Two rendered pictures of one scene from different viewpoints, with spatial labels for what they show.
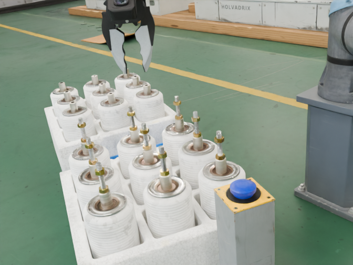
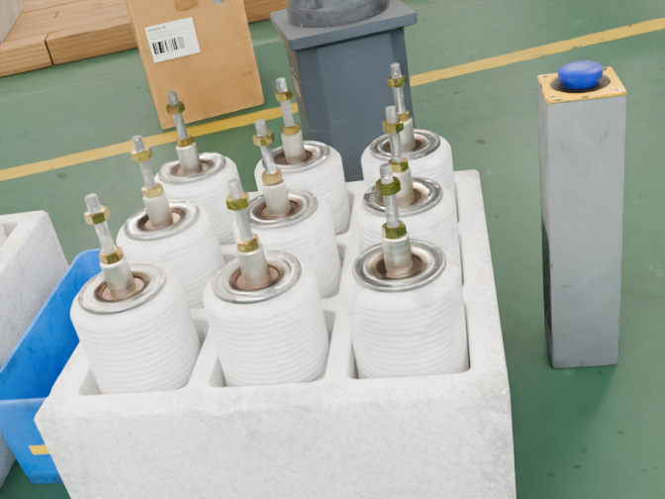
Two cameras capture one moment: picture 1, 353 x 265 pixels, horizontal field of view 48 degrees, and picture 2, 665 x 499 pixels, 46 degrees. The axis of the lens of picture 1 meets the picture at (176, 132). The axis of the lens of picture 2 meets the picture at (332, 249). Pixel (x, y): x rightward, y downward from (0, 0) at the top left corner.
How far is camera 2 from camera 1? 0.76 m
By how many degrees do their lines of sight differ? 54
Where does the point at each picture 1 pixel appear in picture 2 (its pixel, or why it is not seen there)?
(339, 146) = (381, 94)
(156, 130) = (29, 261)
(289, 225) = not seen: hidden behind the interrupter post
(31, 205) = not seen: outside the picture
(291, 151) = not seen: hidden behind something
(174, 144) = (222, 194)
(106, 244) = (458, 330)
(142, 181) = (318, 241)
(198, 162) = (335, 169)
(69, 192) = (163, 399)
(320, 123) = (341, 70)
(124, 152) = (183, 246)
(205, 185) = (424, 169)
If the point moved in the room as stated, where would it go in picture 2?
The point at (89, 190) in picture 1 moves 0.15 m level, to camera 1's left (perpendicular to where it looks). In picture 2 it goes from (301, 296) to (205, 426)
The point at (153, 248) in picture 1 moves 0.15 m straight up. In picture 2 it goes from (491, 290) to (480, 136)
